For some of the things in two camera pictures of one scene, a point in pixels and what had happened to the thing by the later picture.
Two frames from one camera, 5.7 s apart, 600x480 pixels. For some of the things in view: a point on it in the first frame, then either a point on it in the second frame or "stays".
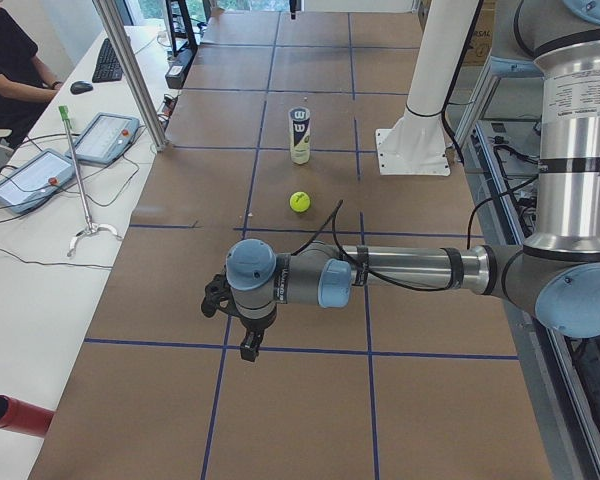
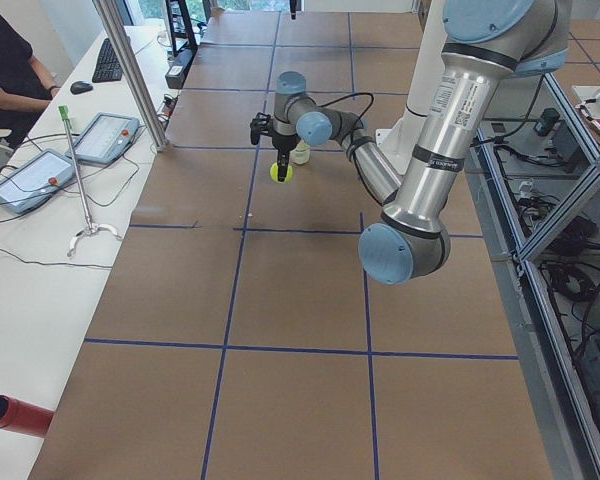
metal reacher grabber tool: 91,227 stays
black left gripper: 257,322 → 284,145
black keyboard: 108,66 stays
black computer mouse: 80,87 stays
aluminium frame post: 139,93 stays
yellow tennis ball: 299,201 → 274,173
